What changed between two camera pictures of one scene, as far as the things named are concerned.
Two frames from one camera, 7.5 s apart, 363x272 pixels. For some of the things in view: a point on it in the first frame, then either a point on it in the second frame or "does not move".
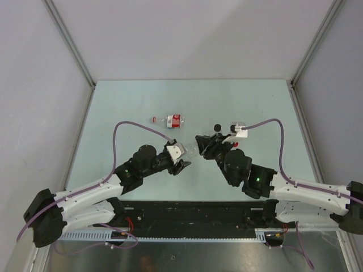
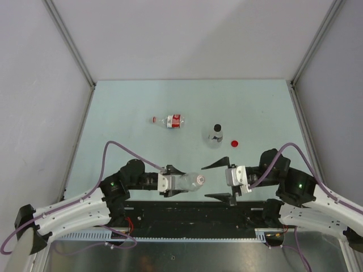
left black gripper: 174,168 to 171,170
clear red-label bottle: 174,120 does not move
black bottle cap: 217,127 does not move
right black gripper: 216,144 to 227,197
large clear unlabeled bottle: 192,151 to 191,181
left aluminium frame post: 70,39 does not move
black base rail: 191,219 does not move
